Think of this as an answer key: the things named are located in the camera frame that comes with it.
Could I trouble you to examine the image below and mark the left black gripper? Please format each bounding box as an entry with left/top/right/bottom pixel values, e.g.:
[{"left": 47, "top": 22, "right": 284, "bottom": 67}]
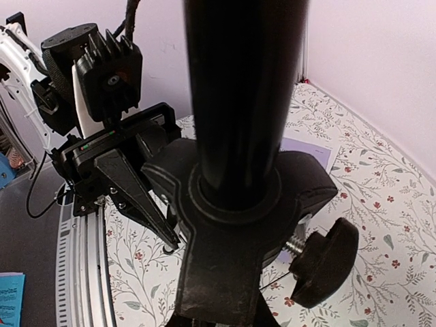
[{"left": 50, "top": 102, "right": 181, "bottom": 250}]

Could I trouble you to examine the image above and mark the black folding tripod stand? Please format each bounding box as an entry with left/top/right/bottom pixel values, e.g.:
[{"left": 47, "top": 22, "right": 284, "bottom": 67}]
[{"left": 142, "top": 1, "right": 337, "bottom": 326}]

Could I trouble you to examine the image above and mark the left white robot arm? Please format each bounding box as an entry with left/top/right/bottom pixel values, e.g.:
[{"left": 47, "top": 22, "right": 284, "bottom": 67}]
[{"left": 1, "top": 12, "right": 181, "bottom": 251}]

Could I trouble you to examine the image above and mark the blue booklet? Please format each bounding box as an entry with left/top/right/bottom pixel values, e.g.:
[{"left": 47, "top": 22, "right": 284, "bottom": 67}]
[{"left": 0, "top": 272, "right": 25, "bottom": 327}]

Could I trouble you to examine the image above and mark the purple sheet music paper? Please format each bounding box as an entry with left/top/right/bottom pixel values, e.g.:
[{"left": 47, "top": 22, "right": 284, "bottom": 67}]
[{"left": 281, "top": 138, "right": 332, "bottom": 172}]

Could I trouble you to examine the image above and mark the floral patterned table mat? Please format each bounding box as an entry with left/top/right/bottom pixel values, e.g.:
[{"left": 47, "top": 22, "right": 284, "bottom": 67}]
[{"left": 105, "top": 84, "right": 435, "bottom": 326}]

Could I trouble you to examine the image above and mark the front aluminium rail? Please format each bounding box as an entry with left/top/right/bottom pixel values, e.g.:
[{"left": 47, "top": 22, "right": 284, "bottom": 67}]
[{"left": 55, "top": 195, "right": 116, "bottom": 326}]

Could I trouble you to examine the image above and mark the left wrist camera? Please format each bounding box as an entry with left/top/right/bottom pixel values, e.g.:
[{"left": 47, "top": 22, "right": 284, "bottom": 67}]
[{"left": 72, "top": 30, "right": 142, "bottom": 138}]

